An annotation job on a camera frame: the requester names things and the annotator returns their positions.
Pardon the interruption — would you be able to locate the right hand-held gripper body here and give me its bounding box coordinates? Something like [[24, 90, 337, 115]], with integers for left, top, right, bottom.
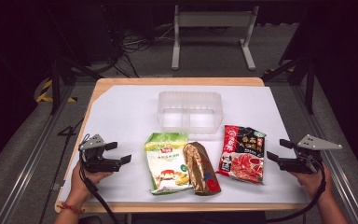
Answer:
[[278, 133, 344, 175]]

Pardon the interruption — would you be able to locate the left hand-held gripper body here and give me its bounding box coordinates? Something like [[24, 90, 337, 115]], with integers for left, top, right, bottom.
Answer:
[[77, 133, 123, 174]]

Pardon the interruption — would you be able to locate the clear plastic container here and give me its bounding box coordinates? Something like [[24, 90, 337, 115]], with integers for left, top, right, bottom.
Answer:
[[157, 91, 224, 135]]

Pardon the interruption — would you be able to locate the yellow and black hazard tape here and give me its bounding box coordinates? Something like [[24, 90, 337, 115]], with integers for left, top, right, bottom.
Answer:
[[36, 78, 78, 104]]

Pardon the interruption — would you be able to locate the white metal stand frame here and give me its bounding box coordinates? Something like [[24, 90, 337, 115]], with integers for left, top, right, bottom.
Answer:
[[171, 4, 260, 71]]

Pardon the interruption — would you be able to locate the person's left hand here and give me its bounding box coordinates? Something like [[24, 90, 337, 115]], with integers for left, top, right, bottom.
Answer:
[[71, 161, 115, 201]]

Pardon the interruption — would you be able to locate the red and black food packet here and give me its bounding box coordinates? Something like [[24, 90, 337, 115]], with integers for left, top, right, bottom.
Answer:
[[216, 124, 268, 185]]

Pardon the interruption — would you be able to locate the aluminium floor rail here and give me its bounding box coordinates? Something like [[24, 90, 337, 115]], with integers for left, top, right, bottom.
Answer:
[[0, 85, 76, 224], [292, 85, 358, 224]]

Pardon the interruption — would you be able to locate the person's right hand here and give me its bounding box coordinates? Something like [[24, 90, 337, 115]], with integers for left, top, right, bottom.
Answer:
[[288, 161, 334, 202]]

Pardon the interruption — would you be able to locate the gold and brown food packet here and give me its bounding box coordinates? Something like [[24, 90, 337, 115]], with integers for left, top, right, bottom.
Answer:
[[182, 141, 222, 197]]

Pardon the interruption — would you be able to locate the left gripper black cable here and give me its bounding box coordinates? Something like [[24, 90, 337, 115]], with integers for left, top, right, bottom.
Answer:
[[77, 133, 120, 224]]

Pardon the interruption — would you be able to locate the wooden table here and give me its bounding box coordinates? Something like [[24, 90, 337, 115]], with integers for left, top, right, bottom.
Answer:
[[54, 77, 311, 215]]

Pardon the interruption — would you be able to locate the bundle of black floor cables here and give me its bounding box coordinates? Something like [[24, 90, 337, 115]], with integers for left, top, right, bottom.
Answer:
[[105, 6, 175, 78]]

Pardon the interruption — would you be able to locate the red cord bracelet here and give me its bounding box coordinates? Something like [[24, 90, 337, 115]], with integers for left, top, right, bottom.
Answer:
[[56, 202, 87, 216]]

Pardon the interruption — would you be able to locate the black metal stand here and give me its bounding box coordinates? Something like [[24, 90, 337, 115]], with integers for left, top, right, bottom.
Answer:
[[260, 55, 317, 116], [48, 46, 104, 116]]

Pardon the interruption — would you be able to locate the green and white food packet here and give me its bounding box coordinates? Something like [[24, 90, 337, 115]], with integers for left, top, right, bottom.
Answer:
[[144, 132, 194, 196]]

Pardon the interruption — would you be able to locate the white table sheet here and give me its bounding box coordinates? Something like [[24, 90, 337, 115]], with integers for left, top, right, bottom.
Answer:
[[58, 85, 311, 204]]

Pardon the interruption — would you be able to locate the thin black floor cable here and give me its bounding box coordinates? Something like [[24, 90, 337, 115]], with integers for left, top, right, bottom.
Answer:
[[38, 118, 85, 224]]

